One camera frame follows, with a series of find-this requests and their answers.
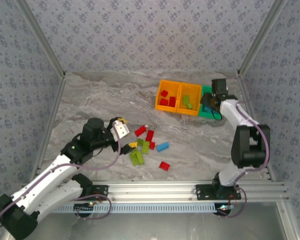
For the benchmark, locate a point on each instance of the green plastic bin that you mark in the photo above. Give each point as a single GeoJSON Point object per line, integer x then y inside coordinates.
{"type": "Point", "coordinates": [205, 113]}

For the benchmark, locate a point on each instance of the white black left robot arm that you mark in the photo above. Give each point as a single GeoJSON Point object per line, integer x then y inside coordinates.
{"type": "Point", "coordinates": [52, 172]}

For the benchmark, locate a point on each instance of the wide aluminium mounting rail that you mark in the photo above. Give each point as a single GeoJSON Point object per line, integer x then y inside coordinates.
{"type": "Point", "coordinates": [152, 191]}

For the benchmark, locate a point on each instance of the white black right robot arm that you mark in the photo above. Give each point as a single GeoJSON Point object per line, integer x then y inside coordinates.
{"type": "Point", "coordinates": [230, 112]}

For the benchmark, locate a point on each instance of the large blue lego brick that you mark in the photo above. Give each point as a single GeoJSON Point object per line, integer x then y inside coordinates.
{"type": "Point", "coordinates": [163, 146]}

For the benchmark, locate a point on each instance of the small controller board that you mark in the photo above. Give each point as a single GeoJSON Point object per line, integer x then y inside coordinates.
{"type": "Point", "coordinates": [223, 208]}
{"type": "Point", "coordinates": [83, 206]}

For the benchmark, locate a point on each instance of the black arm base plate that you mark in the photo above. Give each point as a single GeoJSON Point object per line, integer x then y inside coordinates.
{"type": "Point", "coordinates": [102, 192]}
{"type": "Point", "coordinates": [202, 192]}

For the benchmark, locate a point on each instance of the small dark green lego brick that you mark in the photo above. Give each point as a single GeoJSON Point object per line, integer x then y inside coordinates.
{"type": "Point", "coordinates": [140, 142]}

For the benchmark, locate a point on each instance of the orange plastic bin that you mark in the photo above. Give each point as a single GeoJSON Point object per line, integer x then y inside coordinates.
{"type": "Point", "coordinates": [168, 86]}
{"type": "Point", "coordinates": [193, 92]}

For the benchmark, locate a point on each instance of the small red lego brick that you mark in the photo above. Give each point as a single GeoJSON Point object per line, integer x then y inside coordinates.
{"type": "Point", "coordinates": [164, 93]}
{"type": "Point", "coordinates": [152, 145]}

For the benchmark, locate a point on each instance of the aluminium frame post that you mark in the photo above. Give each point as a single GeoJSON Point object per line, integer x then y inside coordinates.
{"type": "Point", "coordinates": [260, 37]}
{"type": "Point", "coordinates": [46, 42]}

